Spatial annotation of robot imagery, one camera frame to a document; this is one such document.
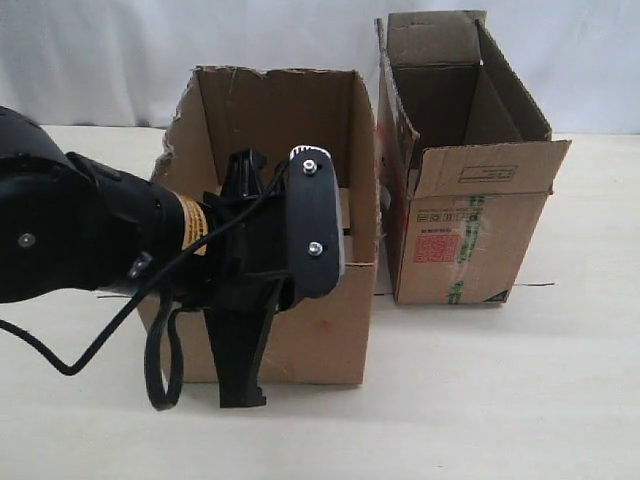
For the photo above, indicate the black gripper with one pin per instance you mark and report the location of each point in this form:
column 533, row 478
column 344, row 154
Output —
column 251, row 279

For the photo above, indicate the torn cardboard box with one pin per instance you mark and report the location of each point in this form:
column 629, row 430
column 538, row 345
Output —
column 228, row 108

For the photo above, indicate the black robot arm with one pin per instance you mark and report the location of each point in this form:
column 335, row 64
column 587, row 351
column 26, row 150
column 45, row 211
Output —
column 70, row 222

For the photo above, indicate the tall printed cardboard box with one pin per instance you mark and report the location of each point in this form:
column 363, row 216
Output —
column 468, row 159

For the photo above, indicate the white backdrop curtain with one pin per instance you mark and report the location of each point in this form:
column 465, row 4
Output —
column 125, row 63

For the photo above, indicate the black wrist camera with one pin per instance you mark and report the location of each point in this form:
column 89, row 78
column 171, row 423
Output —
column 314, row 230

